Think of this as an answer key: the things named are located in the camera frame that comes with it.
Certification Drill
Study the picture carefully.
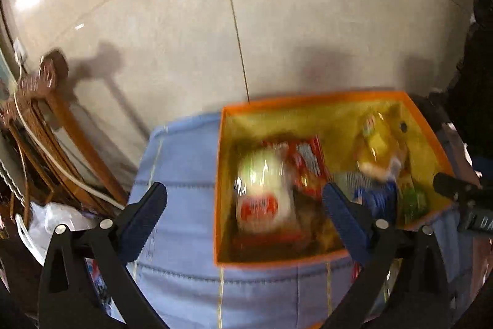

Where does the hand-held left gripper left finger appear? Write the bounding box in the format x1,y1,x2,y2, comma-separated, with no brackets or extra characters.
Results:
39,182,169,329

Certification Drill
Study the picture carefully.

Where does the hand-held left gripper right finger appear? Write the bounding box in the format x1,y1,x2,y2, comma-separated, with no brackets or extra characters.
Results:
318,183,452,329

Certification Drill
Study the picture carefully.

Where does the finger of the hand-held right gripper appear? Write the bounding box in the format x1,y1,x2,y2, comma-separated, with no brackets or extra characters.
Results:
472,155,493,176
432,172,493,205

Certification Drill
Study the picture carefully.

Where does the blue snack packet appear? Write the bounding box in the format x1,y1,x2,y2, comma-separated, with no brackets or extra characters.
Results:
334,170,398,216

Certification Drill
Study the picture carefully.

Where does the green snack packet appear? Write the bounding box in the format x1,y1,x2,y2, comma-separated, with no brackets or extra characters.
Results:
401,179,431,222

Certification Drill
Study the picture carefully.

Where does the red snack packet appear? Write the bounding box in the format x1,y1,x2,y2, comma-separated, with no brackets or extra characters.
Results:
287,135,332,195

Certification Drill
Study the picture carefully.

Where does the white packet with red label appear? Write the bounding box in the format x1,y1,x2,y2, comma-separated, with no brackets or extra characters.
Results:
236,147,296,234

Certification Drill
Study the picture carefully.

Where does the yellow packet with red label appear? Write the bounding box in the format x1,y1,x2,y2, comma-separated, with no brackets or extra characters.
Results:
354,109,409,176

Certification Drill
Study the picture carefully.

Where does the orange cardboard box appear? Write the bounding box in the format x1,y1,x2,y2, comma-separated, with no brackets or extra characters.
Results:
213,91,456,269

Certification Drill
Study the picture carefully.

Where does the blue checked tablecloth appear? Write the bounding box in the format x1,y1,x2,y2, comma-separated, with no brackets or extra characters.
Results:
127,112,482,329

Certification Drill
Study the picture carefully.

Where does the white plastic bag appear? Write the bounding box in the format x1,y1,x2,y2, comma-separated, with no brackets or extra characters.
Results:
16,201,99,276

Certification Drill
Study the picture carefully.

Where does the brown carved wooden chair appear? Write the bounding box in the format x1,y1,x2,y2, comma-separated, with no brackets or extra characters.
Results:
0,51,128,224

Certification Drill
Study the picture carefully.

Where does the white power cable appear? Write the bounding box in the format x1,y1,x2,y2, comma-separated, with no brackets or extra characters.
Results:
14,51,126,210

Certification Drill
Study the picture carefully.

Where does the white wall socket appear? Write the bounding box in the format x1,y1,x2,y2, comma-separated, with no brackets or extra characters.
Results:
13,39,30,64

